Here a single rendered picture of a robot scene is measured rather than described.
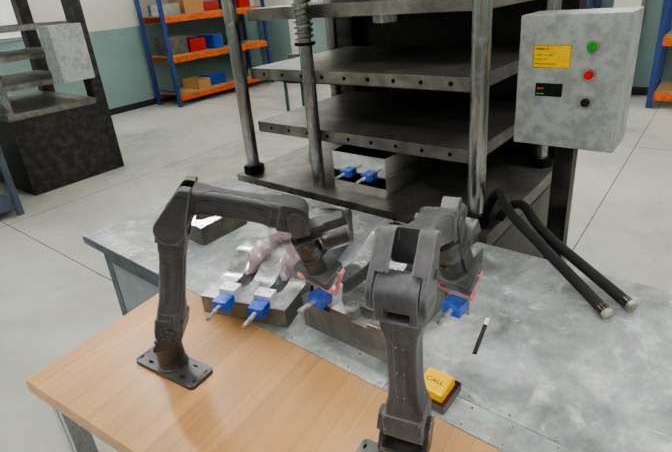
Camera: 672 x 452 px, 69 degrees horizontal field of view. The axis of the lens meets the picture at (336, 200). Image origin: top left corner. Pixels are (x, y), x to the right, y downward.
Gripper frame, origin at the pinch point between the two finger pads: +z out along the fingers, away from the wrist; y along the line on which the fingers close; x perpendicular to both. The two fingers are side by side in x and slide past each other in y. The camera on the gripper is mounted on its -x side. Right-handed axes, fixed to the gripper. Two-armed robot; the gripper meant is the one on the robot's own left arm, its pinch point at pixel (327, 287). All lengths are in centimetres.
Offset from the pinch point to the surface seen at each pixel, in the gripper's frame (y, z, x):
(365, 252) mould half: 5.1, 12.1, -19.3
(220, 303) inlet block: 24.8, 2.8, 16.3
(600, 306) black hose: -52, 21, -36
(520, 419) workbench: -48.7, 7.3, 3.2
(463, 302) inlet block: -30.2, -0.4, -11.0
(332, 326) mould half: -3.1, 7.6, 5.4
